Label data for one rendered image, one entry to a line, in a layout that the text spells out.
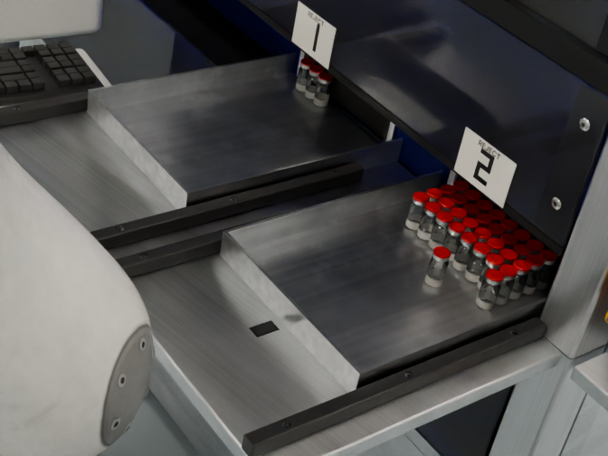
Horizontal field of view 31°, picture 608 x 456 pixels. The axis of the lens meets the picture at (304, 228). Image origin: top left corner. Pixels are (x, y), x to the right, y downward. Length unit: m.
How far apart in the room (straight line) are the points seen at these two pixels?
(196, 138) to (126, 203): 0.18
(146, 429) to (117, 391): 1.69
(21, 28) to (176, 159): 0.49
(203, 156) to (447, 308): 0.39
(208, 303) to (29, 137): 0.38
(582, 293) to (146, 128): 0.62
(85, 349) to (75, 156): 0.88
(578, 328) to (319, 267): 0.30
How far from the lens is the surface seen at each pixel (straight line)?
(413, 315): 1.27
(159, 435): 2.29
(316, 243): 1.34
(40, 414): 0.58
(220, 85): 1.63
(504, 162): 1.27
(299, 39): 1.53
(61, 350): 0.57
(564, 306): 1.26
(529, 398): 1.35
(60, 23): 1.87
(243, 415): 1.11
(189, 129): 1.51
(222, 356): 1.17
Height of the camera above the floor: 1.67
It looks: 35 degrees down
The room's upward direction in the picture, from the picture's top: 11 degrees clockwise
